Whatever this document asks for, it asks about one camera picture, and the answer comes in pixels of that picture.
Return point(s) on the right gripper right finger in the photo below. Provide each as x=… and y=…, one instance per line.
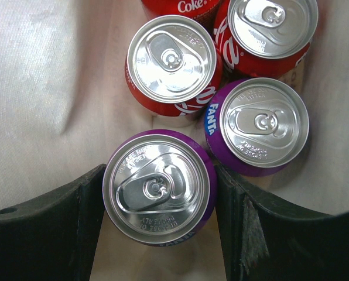
x=264, y=237

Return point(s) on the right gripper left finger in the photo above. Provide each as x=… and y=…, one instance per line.
x=53, y=236

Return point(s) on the purple soda can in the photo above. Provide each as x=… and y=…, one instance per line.
x=159, y=187
x=256, y=126

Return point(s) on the red cola can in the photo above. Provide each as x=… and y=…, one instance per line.
x=172, y=66
x=202, y=11
x=264, y=38

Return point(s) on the red cola can front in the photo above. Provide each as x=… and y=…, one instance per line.
x=264, y=38

